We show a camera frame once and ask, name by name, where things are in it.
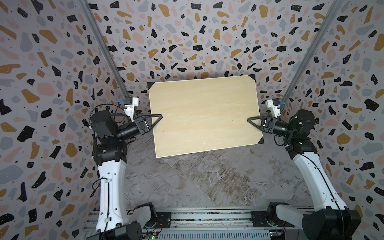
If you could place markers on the right aluminium corner post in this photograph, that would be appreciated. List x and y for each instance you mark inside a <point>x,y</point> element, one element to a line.
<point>331,15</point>

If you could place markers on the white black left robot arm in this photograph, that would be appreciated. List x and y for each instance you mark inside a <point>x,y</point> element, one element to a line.
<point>110,155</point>

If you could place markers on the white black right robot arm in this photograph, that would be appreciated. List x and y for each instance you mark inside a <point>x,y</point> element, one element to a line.
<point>332,219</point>

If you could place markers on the left aluminium corner post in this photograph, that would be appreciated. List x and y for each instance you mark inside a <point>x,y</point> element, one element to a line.
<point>93,24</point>

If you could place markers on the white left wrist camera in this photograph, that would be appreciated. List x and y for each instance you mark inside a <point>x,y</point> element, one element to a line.
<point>129,104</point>

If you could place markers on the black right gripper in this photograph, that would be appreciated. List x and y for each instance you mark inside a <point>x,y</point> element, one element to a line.
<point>267,126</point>

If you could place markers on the light wooden drawing board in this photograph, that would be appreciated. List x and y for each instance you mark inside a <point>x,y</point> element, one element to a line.
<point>204,115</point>

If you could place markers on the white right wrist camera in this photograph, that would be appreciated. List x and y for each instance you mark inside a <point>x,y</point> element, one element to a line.
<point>275,105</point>

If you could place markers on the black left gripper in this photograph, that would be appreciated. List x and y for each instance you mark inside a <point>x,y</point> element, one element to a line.
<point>143,125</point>

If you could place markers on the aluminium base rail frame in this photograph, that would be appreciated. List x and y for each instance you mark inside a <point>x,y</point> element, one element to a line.
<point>215,223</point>

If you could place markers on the aluminium corner post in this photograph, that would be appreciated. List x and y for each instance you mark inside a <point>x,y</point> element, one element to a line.
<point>93,24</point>
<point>331,15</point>

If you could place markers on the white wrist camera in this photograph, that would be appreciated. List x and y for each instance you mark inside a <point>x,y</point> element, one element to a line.
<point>275,105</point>
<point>129,104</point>

